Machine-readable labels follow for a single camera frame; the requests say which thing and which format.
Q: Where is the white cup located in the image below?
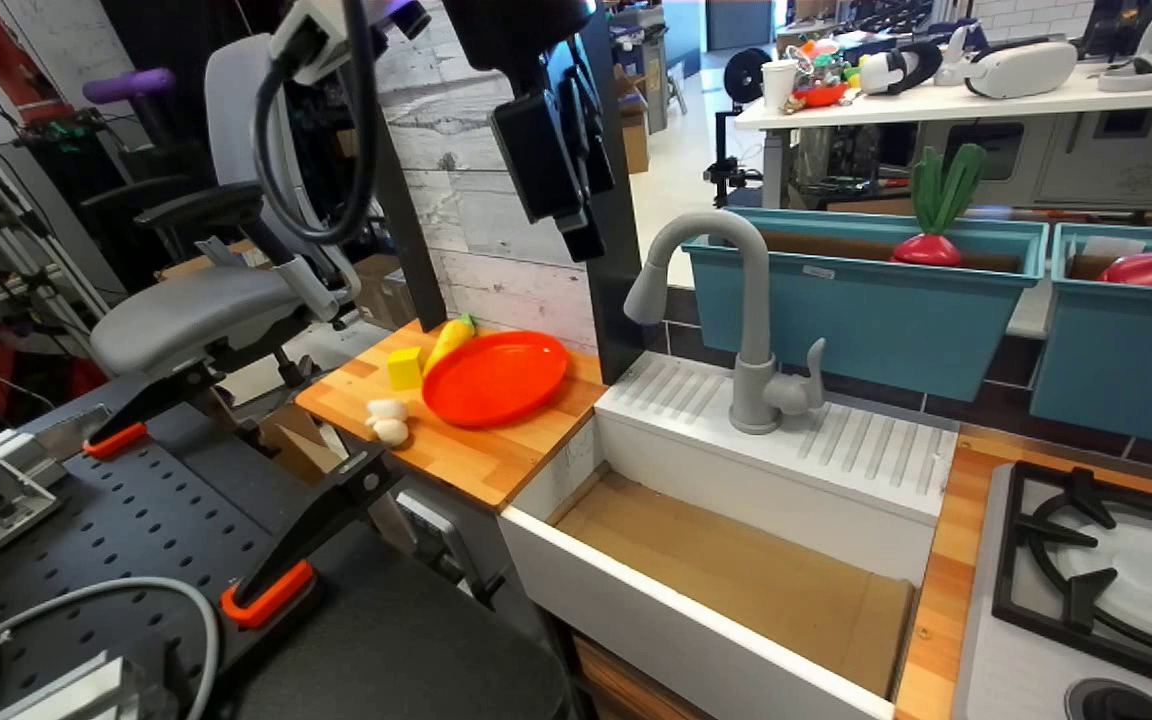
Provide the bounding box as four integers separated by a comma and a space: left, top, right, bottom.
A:
760, 55, 804, 120

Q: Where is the gray office chair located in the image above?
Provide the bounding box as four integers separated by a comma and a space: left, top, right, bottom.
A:
79, 31, 370, 405

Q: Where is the white toy sink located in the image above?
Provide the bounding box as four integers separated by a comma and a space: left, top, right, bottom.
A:
495, 348, 963, 720

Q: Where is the black clamp with orange handle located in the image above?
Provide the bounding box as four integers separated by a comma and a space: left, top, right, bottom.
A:
79, 355, 227, 463
218, 447, 408, 637

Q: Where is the yellow toy banana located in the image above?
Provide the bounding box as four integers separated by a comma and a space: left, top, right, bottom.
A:
420, 314, 485, 379

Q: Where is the white toy garlic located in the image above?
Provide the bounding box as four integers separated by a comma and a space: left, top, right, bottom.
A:
363, 391, 415, 451

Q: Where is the black stand with round disc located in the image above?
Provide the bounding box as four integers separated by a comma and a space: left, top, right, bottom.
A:
707, 45, 778, 207

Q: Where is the yellow toy block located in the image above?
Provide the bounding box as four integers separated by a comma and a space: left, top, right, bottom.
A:
381, 344, 428, 395

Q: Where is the gray cable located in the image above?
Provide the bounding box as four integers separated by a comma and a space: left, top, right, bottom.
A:
0, 571, 227, 720

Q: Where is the wooden butcher block countertop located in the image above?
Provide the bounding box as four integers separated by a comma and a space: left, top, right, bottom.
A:
291, 315, 613, 518

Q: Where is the toy stove with black grates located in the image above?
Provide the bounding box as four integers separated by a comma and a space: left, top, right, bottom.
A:
953, 456, 1152, 720

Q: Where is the white VR headset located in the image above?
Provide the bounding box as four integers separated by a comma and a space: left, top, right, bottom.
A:
960, 31, 1084, 106

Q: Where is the red round plate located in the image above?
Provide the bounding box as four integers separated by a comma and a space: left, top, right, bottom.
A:
420, 327, 578, 433

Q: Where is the metal shelf rack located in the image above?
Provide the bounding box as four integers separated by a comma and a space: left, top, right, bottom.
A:
0, 78, 128, 351

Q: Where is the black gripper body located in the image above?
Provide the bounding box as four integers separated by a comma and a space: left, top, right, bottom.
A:
440, 0, 602, 112

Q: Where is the black kitchen frame post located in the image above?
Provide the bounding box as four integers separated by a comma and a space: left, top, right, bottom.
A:
580, 7, 657, 390

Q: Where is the wooden countertop around stove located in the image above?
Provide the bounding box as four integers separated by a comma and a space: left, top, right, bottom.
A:
894, 422, 1152, 720

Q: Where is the white long table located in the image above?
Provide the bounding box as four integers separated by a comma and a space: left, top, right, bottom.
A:
733, 61, 1152, 211

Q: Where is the gray toy faucet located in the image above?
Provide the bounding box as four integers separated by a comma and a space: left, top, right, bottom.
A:
620, 207, 832, 439

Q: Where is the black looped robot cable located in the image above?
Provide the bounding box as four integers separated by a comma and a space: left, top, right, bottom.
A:
252, 0, 384, 247

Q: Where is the teal planter box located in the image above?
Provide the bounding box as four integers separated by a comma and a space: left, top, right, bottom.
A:
1029, 216, 1152, 462
686, 204, 1053, 405

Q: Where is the gray wood backsplash panel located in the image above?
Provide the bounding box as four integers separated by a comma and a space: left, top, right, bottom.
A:
371, 12, 607, 362

